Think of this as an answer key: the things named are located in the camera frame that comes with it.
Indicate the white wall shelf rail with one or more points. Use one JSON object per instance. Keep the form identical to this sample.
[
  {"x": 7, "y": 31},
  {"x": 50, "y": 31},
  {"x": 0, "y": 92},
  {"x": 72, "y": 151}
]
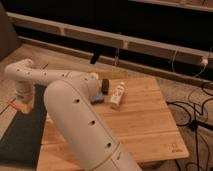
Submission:
[{"x": 138, "y": 45}]

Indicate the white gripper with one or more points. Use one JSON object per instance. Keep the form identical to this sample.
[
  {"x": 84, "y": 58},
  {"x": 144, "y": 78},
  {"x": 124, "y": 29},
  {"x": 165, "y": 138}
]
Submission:
[{"x": 24, "y": 92}]

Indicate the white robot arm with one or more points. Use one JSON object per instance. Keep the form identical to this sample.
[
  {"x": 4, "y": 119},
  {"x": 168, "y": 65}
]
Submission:
[{"x": 67, "y": 98}]

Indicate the white plastic bottle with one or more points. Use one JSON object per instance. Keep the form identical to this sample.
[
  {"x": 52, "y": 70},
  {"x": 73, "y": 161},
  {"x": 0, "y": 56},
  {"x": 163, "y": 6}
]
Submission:
[{"x": 117, "y": 95}]

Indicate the blue sponge block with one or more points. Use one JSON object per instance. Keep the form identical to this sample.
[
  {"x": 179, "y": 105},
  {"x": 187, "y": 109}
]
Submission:
[{"x": 98, "y": 99}]

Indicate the orange red pepper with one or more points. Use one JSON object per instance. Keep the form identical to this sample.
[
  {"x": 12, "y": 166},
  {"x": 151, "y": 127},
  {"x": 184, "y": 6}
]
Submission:
[{"x": 22, "y": 107}]

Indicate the black rectangular block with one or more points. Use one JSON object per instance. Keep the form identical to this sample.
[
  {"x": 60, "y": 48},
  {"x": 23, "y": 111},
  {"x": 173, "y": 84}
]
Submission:
[{"x": 105, "y": 86}]

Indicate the dark green mat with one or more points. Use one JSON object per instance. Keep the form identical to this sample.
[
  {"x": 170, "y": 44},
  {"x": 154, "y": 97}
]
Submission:
[{"x": 22, "y": 140}]

